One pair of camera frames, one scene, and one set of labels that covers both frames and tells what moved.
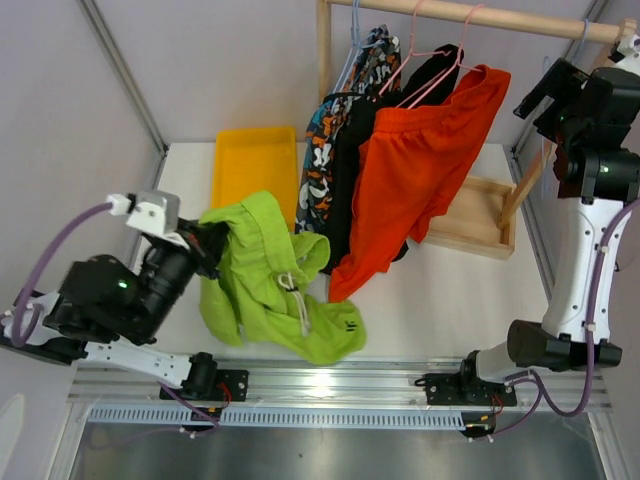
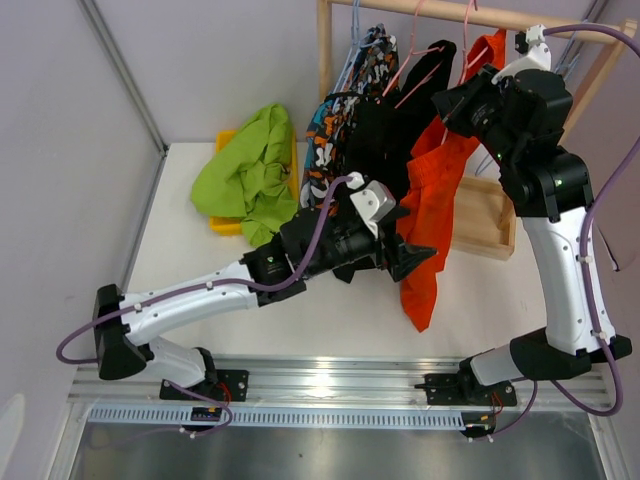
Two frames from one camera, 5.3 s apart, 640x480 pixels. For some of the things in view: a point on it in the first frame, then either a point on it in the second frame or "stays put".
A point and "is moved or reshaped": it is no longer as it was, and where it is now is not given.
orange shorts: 412,160 is moved or reshaped
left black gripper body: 208,263 → 388,260
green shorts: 259,296 → 248,176
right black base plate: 467,389 stays put
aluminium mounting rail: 341,385 stays put
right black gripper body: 561,112 → 479,115
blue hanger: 357,44 stays put
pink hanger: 459,64 → 466,60
